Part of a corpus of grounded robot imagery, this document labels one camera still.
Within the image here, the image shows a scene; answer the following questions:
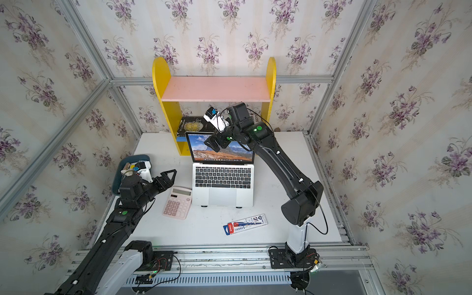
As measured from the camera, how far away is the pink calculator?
86 centimetres

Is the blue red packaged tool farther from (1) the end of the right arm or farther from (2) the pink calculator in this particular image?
(1) the end of the right arm

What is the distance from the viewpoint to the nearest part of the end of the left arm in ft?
2.27

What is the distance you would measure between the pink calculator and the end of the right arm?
345mm

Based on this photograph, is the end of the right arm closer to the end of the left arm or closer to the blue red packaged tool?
Result: the end of the left arm

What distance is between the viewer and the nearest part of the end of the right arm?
0.64m

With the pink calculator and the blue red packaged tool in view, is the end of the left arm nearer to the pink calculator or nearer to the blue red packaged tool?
the pink calculator

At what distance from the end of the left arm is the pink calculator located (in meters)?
0.19
